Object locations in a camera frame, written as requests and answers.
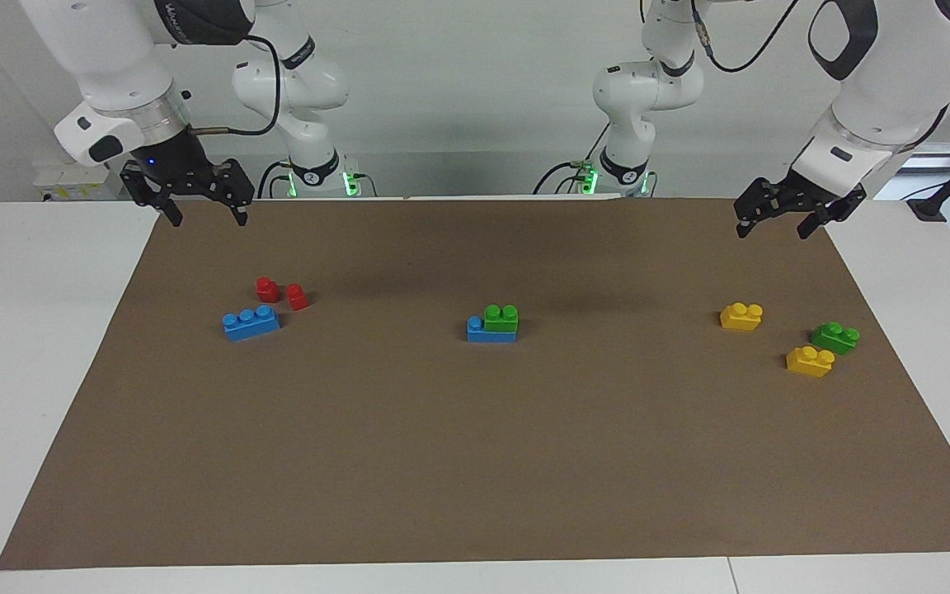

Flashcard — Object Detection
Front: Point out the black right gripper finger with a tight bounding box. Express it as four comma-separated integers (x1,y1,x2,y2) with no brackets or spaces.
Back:
120,162,184,229
214,158,256,226

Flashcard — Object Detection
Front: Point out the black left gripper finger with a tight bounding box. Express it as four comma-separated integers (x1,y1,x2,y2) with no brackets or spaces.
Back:
797,185,868,241
733,179,782,239

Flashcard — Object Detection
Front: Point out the blue three-stud toy block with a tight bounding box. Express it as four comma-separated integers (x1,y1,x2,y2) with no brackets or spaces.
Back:
222,304,281,342
467,316,519,344

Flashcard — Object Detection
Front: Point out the white cardboard box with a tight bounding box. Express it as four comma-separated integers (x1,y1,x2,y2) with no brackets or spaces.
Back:
33,161,128,201

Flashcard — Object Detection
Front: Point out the yellow two-stud toy block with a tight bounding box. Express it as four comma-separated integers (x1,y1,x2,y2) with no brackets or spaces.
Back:
786,346,836,379
720,302,764,332

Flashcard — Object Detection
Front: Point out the brown paper table mat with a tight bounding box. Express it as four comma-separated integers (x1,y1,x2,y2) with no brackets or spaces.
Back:
0,196,950,572

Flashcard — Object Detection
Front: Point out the black base power cable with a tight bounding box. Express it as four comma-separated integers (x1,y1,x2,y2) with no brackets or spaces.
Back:
533,120,612,196
256,161,290,199

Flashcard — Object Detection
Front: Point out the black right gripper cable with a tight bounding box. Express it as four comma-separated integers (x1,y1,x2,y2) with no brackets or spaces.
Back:
189,33,282,138

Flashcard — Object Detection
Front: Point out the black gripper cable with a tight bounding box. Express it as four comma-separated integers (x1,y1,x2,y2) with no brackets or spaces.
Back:
689,0,802,74
189,33,282,138

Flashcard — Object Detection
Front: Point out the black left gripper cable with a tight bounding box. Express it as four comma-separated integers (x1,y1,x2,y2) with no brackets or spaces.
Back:
689,0,802,74

